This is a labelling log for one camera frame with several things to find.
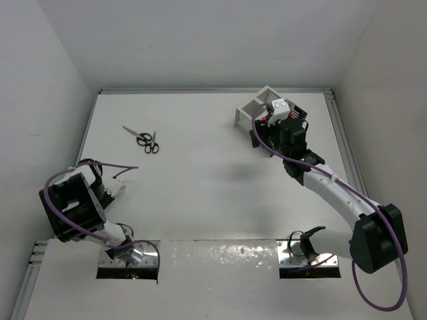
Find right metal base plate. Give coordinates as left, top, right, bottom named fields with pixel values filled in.
left=276, top=239, right=339, bottom=269

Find white slotted container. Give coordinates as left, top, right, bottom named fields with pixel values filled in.
left=234, top=86, right=282, bottom=133

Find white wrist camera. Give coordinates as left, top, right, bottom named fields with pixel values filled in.
left=266, top=98, right=291, bottom=127
left=103, top=177, right=126, bottom=199

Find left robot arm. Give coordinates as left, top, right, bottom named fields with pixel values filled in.
left=39, top=158, right=134, bottom=263

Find metal base plate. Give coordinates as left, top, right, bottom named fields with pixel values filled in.
left=276, top=239, right=339, bottom=269
left=99, top=241, right=160, bottom=269

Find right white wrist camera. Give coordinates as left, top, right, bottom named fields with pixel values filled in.
left=266, top=98, right=291, bottom=127

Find black slotted container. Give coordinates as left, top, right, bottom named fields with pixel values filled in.
left=260, top=99, right=308, bottom=119

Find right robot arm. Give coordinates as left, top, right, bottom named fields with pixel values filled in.
left=250, top=116, right=408, bottom=274

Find black handled scissors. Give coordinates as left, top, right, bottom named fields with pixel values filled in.
left=144, top=131, right=159, bottom=154
left=123, top=126, right=152, bottom=147

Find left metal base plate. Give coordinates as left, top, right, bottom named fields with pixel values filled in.
left=99, top=241, right=160, bottom=269

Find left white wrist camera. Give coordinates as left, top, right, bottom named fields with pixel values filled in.
left=103, top=177, right=126, bottom=199

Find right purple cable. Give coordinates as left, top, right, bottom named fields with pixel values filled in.
left=252, top=102, right=408, bottom=311

